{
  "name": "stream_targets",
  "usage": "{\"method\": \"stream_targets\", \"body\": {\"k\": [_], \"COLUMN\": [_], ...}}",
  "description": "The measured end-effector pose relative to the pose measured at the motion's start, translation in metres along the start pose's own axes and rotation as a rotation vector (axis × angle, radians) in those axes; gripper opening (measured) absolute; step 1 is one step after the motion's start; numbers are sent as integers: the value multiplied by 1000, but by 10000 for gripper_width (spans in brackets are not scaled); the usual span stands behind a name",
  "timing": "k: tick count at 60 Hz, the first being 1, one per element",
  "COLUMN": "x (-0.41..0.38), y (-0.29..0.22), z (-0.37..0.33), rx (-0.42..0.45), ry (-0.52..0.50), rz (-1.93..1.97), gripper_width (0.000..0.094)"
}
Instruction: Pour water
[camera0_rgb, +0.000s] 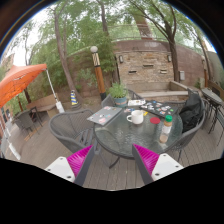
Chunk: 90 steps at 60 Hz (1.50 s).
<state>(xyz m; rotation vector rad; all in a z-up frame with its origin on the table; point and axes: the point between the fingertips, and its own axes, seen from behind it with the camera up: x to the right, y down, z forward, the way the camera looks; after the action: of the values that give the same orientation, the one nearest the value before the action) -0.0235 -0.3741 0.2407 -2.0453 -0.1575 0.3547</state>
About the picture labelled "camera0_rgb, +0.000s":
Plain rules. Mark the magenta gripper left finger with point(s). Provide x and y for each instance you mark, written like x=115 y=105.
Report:
x=73 y=168

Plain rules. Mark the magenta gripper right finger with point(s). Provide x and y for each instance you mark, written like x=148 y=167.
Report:
x=153 y=166

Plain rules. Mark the grey mesh chair left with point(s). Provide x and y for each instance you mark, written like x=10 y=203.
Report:
x=73 y=129

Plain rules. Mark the grey mesh chair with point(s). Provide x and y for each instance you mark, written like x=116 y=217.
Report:
x=73 y=129
x=186 y=137

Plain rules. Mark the round glass patio table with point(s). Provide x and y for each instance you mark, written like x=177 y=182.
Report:
x=118 y=135

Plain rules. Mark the red round coaster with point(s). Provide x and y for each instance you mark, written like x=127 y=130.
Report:
x=155 y=120

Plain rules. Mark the clear bottle green cap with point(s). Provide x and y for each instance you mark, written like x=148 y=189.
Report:
x=167 y=125

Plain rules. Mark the white ceramic mug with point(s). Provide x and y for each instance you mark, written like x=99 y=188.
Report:
x=136 y=117

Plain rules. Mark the black laptop with stickers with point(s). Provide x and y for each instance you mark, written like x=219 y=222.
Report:
x=159 y=108

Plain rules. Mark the grey laptop with stickers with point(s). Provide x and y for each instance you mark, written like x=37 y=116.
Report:
x=104 y=115

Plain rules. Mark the black backpack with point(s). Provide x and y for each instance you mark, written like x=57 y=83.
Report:
x=191 y=112

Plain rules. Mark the yellow blue striped cone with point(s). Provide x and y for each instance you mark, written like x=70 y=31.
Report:
x=74 y=100

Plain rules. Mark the white booklet on table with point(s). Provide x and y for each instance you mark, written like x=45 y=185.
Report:
x=137 y=102

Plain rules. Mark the grey chair far left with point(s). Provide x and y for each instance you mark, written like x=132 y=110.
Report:
x=27 y=119

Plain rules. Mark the grey mesh chair right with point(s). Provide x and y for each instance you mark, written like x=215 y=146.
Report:
x=186 y=137

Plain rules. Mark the potted green plant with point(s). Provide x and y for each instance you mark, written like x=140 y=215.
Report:
x=119 y=94

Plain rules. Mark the dark side table right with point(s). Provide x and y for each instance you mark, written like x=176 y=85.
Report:
x=214 y=102

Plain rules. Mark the orange canopy tent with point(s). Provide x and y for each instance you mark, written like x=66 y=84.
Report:
x=17 y=79

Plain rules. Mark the striped wooden lamp post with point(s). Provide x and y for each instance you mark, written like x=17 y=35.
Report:
x=98 y=72

